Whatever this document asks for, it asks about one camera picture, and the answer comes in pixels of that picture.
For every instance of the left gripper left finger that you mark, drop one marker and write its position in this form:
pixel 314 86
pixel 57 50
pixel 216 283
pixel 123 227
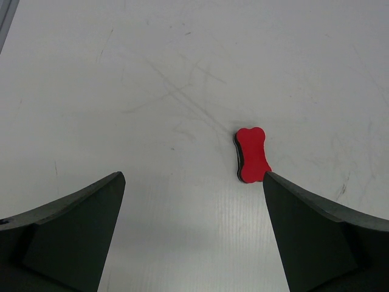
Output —
pixel 62 245

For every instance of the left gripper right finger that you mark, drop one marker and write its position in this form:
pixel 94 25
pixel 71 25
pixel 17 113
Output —
pixel 323 245

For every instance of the red bone-shaped eraser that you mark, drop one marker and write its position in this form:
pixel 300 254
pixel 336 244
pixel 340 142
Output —
pixel 252 161

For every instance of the left aluminium frame post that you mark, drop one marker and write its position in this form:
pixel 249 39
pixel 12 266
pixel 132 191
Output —
pixel 7 12

